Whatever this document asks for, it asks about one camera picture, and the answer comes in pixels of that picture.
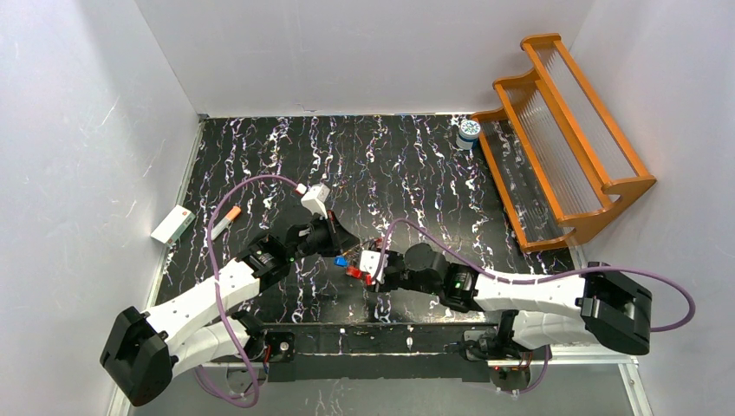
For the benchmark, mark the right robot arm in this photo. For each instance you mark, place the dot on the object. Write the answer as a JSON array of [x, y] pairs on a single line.
[[596, 307]]

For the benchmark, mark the small white blue jar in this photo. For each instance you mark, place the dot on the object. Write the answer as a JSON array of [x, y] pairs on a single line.
[[468, 134]]

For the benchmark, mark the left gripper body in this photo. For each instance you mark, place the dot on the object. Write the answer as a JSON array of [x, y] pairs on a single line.
[[334, 237]]

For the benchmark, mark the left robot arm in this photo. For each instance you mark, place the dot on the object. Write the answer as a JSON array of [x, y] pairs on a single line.
[[146, 349]]

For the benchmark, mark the orange wooden rack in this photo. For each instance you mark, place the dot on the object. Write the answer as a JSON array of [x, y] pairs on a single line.
[[585, 165]]

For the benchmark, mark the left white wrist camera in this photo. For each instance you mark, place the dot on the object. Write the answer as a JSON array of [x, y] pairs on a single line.
[[313, 198]]

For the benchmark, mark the aluminium rail frame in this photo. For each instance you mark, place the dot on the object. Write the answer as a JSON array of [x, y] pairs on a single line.
[[403, 369]]

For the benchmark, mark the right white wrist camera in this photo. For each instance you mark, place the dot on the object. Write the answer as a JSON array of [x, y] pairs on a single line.
[[369, 264]]

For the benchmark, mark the orange white marker tube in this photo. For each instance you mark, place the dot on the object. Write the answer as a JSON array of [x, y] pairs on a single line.
[[225, 223]]

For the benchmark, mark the keyring with coloured tags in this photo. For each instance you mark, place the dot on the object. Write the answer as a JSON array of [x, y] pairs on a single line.
[[349, 260]]

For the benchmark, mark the white cardboard box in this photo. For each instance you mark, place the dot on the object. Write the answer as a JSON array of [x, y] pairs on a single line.
[[172, 226]]

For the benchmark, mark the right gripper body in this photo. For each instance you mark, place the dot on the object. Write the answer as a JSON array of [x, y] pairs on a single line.
[[389, 279]]

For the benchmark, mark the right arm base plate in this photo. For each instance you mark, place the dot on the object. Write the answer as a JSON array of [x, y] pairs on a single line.
[[486, 345]]

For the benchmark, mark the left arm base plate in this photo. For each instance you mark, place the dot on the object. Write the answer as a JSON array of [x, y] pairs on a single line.
[[271, 347]]

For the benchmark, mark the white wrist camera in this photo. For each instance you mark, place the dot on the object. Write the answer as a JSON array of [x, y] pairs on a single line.
[[313, 198], [369, 264]]

